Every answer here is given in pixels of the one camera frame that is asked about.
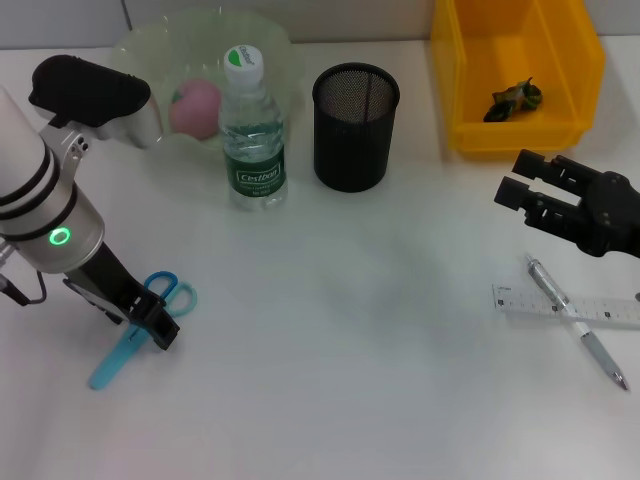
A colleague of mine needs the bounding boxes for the pale green fruit plate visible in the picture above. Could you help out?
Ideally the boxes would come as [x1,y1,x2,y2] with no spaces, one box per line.
[109,7,307,157]

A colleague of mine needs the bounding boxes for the blue plastic scissors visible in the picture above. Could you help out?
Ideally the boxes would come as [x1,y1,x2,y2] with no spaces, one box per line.
[88,271,198,391]

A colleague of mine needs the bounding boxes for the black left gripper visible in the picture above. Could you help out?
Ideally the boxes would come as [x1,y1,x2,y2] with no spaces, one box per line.
[61,243,182,352]

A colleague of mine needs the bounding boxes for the black mesh pen holder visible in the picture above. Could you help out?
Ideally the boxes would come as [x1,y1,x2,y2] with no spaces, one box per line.
[312,62,402,193]

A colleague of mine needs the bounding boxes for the yellow plastic bin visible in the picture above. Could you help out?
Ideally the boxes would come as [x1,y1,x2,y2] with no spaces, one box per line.
[430,0,608,162]

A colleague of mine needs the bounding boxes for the white silver pen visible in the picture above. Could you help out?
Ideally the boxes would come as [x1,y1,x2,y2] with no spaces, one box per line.
[524,254,632,393]

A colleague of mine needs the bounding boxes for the clear green-label water bottle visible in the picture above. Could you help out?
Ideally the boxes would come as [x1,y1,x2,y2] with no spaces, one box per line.
[218,43,290,212]

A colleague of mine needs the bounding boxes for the pink toy peach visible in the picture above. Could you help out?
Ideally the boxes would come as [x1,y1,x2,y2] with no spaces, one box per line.
[168,78,223,142]

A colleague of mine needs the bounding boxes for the clear plastic ruler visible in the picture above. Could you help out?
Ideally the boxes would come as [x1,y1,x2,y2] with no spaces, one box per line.
[490,283,640,331]

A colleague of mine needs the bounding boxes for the green plastic wrapper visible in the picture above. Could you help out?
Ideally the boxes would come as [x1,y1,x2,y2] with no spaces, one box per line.
[481,76,545,124]

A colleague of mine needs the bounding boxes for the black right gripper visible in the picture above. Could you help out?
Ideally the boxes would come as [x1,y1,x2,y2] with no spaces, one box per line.
[493,148,640,260]

